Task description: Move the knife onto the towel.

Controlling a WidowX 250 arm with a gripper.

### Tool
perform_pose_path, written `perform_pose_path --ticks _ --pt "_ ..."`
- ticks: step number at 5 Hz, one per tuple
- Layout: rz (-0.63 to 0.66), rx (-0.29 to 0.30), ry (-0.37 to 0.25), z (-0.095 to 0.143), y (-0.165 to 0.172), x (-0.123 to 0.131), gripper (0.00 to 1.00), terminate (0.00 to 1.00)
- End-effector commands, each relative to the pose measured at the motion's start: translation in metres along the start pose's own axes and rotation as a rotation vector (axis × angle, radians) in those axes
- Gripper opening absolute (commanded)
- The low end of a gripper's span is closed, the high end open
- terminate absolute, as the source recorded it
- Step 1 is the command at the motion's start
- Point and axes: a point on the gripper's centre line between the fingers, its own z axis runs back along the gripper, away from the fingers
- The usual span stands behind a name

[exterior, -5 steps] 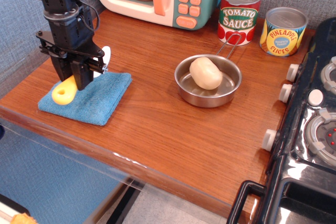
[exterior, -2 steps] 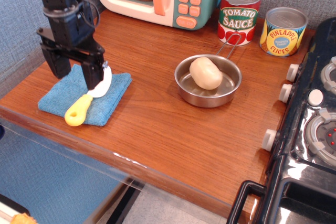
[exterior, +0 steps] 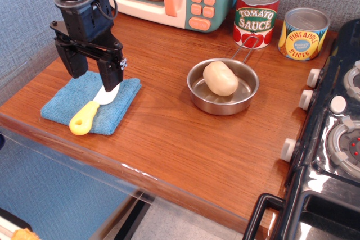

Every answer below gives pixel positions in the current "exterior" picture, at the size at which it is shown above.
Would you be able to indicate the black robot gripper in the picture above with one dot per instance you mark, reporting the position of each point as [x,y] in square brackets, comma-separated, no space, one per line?
[85,31]

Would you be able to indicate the yellow handled white toy knife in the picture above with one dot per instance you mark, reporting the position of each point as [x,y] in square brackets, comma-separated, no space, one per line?
[81,123]

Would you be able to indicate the small steel pan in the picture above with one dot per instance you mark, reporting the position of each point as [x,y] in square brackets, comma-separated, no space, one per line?
[214,104]

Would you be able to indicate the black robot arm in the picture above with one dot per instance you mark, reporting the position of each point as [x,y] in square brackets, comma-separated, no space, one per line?
[85,32]

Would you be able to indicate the blue folded cloth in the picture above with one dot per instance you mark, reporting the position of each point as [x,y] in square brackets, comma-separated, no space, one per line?
[73,96]

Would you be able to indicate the beige toy potato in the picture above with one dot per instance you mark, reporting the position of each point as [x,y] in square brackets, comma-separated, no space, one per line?
[220,79]

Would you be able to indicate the tomato sauce can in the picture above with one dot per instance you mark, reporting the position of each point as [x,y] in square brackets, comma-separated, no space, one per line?
[254,22]

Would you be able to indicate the orange object at corner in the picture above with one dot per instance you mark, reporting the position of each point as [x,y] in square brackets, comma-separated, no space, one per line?
[24,234]

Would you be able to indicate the pineapple slices can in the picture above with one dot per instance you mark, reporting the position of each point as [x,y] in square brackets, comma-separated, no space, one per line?
[303,33]

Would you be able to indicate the black toy stove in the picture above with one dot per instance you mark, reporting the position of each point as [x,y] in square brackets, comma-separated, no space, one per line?
[322,186]

